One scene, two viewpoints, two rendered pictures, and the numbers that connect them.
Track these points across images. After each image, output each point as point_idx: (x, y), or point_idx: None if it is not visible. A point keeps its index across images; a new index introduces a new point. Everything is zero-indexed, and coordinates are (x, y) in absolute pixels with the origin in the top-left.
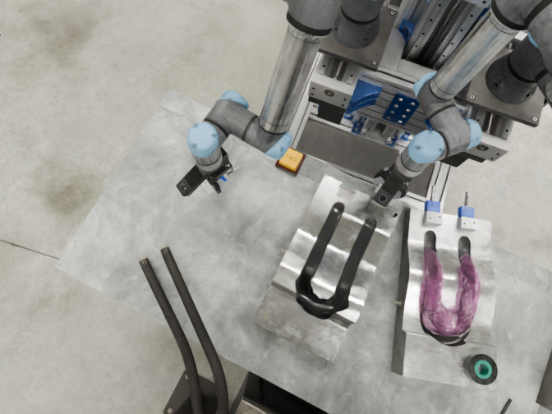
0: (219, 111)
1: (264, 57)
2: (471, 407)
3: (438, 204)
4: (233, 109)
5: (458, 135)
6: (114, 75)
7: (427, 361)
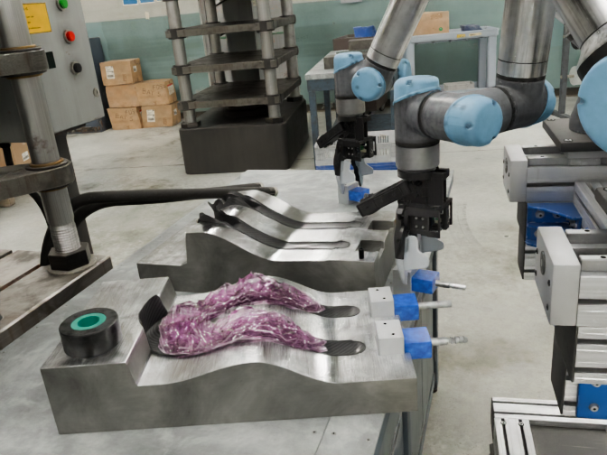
0: None
1: None
2: (19, 431)
3: (413, 302)
4: None
5: (452, 94)
6: (526, 297)
7: (120, 296)
